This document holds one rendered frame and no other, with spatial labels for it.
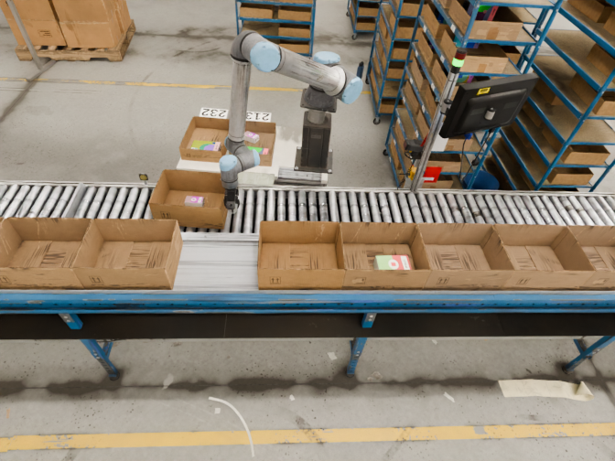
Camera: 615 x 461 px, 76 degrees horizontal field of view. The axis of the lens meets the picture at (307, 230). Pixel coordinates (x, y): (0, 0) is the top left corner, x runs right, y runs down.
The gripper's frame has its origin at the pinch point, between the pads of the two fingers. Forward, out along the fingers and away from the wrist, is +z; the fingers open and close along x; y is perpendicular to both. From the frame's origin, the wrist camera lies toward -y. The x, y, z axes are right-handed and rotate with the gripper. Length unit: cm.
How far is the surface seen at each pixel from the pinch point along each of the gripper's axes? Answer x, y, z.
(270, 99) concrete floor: -14, 266, 81
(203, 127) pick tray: 30, 91, 4
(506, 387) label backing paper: -172, -73, 80
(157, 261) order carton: 32, -42, -9
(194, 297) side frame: 11, -64, -11
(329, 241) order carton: -53, -29, -10
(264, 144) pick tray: -16, 73, 4
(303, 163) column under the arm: -42, 49, 1
